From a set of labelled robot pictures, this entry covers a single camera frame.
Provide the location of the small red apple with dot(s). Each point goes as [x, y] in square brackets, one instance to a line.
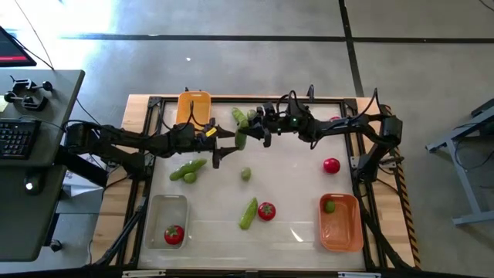
[335, 118]

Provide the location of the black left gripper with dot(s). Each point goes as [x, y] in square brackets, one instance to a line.
[206, 141]

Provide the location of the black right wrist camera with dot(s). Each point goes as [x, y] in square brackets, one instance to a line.
[271, 108]

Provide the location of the silver metal bracket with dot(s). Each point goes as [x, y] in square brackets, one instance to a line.
[355, 161]

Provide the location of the orange plastic basket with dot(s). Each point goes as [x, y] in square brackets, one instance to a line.
[341, 231]

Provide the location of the black clamp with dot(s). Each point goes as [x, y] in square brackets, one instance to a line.
[32, 103]
[23, 84]

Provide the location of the black table frame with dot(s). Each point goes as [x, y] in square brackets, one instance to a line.
[153, 102]

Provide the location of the blue-grey metal table frame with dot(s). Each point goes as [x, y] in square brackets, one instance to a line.
[467, 185]

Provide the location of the red tomato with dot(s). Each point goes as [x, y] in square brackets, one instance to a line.
[331, 165]
[266, 211]
[174, 235]

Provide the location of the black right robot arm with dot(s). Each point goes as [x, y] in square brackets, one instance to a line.
[347, 123]

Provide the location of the yellow plastic basket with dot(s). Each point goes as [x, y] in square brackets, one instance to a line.
[193, 106]

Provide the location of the green lime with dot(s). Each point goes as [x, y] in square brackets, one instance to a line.
[246, 174]
[329, 207]
[251, 114]
[189, 178]

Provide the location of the black keyboard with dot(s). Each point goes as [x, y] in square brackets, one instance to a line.
[17, 139]

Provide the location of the green cucumber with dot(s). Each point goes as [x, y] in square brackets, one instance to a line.
[241, 143]
[195, 166]
[248, 214]

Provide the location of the black diagonal frame strut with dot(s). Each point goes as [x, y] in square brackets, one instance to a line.
[384, 239]
[121, 231]

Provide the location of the grey desk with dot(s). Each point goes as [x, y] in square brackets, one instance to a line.
[23, 216]

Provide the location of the black yellow hazard tape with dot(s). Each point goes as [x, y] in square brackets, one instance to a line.
[408, 216]

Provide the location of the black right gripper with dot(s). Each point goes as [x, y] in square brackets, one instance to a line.
[278, 123]

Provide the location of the white papers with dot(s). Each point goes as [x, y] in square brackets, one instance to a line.
[83, 187]

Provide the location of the black round desk foot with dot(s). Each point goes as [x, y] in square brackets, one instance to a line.
[56, 245]

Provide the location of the black computer mouse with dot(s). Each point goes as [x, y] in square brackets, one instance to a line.
[32, 185]

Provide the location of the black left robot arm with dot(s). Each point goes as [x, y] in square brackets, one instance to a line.
[116, 139]

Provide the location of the white plastic basket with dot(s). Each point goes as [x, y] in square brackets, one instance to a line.
[166, 212]

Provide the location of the black desk monitor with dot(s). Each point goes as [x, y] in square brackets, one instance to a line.
[11, 52]

